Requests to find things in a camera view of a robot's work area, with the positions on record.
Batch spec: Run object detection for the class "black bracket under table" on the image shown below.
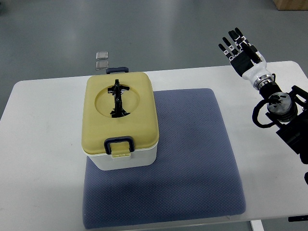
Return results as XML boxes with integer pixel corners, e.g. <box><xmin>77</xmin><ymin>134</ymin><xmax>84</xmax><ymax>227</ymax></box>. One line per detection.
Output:
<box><xmin>288</xmin><ymin>215</ymin><xmax>308</xmax><ymax>222</ymax></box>

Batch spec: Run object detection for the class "upper metal floor plate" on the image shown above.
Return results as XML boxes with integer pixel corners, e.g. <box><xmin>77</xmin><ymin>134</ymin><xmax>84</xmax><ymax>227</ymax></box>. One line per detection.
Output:
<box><xmin>96</xmin><ymin>51</ymin><xmax>108</xmax><ymax>60</ymax></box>

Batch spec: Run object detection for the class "yellow box lid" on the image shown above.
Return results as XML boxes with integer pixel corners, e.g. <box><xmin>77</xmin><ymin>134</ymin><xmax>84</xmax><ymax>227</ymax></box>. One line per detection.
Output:
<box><xmin>81</xmin><ymin>72</ymin><xmax>159</xmax><ymax>155</ymax></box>

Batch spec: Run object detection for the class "blue grey cushion mat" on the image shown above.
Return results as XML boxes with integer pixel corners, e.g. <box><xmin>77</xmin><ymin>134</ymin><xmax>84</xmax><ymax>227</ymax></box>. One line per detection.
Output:
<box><xmin>83</xmin><ymin>89</ymin><xmax>246</xmax><ymax>229</ymax></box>

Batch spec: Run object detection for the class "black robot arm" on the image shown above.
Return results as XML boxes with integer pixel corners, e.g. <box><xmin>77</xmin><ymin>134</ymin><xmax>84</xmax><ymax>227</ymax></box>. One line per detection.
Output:
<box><xmin>252</xmin><ymin>74</ymin><xmax>308</xmax><ymax>165</ymax></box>

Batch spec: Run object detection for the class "white table leg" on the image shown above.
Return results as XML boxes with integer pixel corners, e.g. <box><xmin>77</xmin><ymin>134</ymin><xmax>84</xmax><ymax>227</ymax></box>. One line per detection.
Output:
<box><xmin>250</xmin><ymin>220</ymin><xmax>264</xmax><ymax>231</ymax></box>

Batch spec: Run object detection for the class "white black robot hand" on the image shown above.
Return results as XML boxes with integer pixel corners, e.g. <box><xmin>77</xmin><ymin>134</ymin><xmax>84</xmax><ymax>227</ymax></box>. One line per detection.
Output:
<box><xmin>218</xmin><ymin>27</ymin><xmax>274</xmax><ymax>90</ymax></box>

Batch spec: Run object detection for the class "white storage box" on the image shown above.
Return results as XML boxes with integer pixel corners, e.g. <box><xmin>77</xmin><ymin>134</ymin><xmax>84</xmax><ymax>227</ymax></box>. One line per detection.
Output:
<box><xmin>84</xmin><ymin>141</ymin><xmax>158</xmax><ymax>171</ymax></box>

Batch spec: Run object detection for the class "wooden box corner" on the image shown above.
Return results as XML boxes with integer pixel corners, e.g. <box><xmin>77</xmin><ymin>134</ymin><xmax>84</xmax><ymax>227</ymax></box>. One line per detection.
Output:
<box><xmin>273</xmin><ymin>0</ymin><xmax>308</xmax><ymax>11</ymax></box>

